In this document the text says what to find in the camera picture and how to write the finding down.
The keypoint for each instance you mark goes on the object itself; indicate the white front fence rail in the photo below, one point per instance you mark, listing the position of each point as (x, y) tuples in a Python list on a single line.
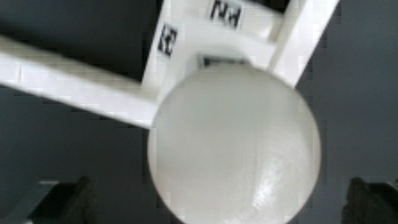
[(51, 76)]

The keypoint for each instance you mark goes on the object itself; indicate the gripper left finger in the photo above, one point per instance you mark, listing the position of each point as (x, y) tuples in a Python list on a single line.
[(59, 203)]

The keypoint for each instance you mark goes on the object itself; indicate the white right fence rail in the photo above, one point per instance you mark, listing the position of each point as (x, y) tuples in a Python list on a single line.
[(305, 22)]

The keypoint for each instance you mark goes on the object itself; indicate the white lamp base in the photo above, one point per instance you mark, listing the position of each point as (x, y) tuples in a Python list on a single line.
[(209, 30)]

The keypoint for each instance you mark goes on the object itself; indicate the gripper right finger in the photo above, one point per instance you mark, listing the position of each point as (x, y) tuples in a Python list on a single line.
[(372, 203)]

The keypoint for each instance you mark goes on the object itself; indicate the white lamp bulb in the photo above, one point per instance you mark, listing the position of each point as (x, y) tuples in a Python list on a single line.
[(234, 148)]

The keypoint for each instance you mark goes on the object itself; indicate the white fence rail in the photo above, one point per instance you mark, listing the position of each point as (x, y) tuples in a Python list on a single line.
[(51, 76), (305, 22)]

